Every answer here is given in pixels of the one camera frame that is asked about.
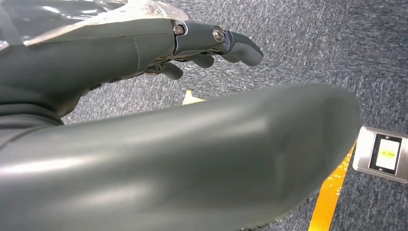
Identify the metal floor socket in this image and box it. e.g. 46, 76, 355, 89
352, 125, 408, 185

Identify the yellow floor tape strip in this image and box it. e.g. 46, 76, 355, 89
181, 89, 206, 106
307, 143, 357, 231

